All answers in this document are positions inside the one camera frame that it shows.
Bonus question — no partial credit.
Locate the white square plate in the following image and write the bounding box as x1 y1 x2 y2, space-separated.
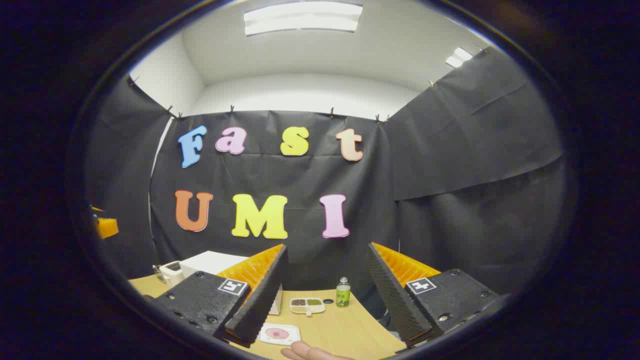
259 323 302 347

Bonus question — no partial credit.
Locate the white divided bean tray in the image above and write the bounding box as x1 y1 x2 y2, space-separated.
289 297 326 317

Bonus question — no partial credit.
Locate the small ceiling light panel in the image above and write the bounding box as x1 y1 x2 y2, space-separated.
445 46 474 69

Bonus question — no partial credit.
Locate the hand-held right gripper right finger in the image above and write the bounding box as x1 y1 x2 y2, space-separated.
366 242 503 348

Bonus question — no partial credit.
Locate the small white appliance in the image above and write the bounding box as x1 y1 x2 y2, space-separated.
159 261 184 288

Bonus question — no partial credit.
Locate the long ceiling light panel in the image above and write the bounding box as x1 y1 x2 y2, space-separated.
243 1 364 37

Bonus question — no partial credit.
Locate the green tea bottle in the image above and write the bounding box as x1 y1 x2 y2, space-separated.
336 276 352 308

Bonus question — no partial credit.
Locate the white microwave oven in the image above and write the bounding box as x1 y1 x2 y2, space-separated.
179 250 284 316

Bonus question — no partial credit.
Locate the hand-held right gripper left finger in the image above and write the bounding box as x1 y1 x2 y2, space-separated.
145 243 289 349

